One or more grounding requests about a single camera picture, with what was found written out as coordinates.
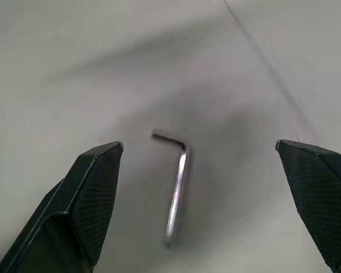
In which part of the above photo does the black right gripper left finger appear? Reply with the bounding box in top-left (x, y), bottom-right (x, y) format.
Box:
top-left (0, 141), bottom-right (124, 273)

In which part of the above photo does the silver L-shaped hex key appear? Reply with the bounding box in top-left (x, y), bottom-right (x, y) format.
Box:
top-left (151, 131), bottom-right (191, 249)

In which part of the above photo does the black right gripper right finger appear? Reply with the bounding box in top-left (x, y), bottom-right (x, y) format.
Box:
top-left (275, 139), bottom-right (341, 273)

